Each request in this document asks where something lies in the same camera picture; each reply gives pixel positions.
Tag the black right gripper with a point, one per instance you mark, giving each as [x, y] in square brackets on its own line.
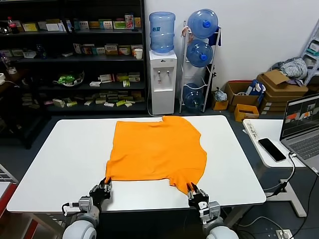
[200, 198]

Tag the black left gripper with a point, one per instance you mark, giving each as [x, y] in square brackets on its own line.
[98, 195]

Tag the orange t-shirt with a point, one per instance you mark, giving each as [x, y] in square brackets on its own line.
[154, 149]

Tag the grey striped clothes pile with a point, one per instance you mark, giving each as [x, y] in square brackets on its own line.
[294, 67]

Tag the white red flat box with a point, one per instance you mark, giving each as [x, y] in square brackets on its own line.
[109, 104]

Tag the bright green flat box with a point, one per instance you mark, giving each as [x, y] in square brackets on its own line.
[121, 103]

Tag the light green flat box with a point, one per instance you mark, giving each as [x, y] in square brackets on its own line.
[71, 104]

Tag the plain yellow cardboard box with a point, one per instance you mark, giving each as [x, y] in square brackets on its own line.
[220, 105]

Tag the black smartphone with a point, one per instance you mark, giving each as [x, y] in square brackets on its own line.
[272, 150]

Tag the small yellow printed carton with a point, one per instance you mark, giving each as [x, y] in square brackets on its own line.
[245, 115]

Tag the white green tilted box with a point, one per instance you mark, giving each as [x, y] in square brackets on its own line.
[58, 103]

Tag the knotted white plastic bag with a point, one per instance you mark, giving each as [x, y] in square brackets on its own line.
[220, 95]

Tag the red grey metal cart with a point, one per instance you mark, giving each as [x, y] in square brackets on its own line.
[7, 194]

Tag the white water dispenser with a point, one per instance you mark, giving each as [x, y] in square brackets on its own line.
[162, 94]

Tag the low flat white box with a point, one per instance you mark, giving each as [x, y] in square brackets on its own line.
[95, 84]

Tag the white floor power strip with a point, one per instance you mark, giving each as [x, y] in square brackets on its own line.
[283, 234]

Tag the open brown cardboard box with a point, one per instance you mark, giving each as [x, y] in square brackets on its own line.
[236, 98]

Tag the small bright green box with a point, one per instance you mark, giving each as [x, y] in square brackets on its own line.
[126, 83]

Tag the white side table base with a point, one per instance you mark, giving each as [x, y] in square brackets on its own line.
[296, 204]

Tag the white box red stripe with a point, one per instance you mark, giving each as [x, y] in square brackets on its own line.
[106, 78]

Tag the steel bowl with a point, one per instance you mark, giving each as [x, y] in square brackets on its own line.
[78, 79]

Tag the yellow green medicine box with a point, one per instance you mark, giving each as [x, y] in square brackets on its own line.
[122, 77]

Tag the green plastic packets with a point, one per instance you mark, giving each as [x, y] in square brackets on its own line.
[66, 79]

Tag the blue white bag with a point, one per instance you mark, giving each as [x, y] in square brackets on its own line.
[256, 87]

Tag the brown cardboard box white labels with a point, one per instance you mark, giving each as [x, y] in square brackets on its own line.
[279, 104]

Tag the small white green box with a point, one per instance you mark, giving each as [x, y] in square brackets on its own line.
[100, 51]

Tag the grey laptop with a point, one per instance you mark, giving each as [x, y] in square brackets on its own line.
[304, 114]

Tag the white paper cup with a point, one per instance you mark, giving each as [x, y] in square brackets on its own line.
[138, 54]

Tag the beige yellow medicine box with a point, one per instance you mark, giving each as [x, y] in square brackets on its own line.
[111, 49]

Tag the red white medicine box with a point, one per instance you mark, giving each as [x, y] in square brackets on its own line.
[124, 50]

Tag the wide brown cardboard box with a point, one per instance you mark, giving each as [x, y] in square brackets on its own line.
[286, 90]

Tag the orange dark medicine box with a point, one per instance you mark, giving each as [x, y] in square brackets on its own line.
[88, 49]

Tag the black shelving unit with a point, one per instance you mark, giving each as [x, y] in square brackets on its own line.
[49, 59]

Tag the flat cardboard box with flap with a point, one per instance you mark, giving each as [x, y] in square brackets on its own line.
[272, 78]

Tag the upright white red box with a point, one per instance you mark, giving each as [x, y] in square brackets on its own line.
[77, 48]

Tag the dark blue bottle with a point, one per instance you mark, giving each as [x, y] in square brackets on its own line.
[41, 52]

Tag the pink hanging rag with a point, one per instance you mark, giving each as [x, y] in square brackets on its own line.
[186, 33]

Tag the pale green white box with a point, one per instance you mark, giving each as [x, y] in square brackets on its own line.
[17, 52]

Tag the blue water jug with label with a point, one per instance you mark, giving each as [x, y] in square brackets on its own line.
[162, 32]

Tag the flat yellow medicine box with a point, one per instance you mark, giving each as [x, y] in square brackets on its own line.
[94, 24]

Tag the teal white medicine box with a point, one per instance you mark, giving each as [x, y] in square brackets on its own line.
[84, 25]

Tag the upright blue white box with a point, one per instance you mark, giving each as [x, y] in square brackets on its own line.
[69, 25]

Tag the tall pink colourful box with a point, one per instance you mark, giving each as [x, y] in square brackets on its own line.
[129, 21]

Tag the tall yellow box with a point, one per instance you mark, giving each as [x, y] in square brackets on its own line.
[137, 22]

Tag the plain white medicine box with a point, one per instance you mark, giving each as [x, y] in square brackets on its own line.
[52, 27]

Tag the yellow white medicine box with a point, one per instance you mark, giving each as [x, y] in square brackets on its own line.
[30, 27]

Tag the white metal storage rack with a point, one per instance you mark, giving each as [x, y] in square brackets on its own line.
[312, 62]

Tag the cola bottle red cap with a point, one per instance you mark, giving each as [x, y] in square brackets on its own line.
[10, 26]

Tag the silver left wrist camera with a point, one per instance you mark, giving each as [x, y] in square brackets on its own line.
[85, 204]

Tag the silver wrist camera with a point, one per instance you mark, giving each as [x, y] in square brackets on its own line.
[85, 204]
[214, 209]

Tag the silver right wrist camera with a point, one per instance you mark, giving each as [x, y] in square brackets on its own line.
[214, 209]

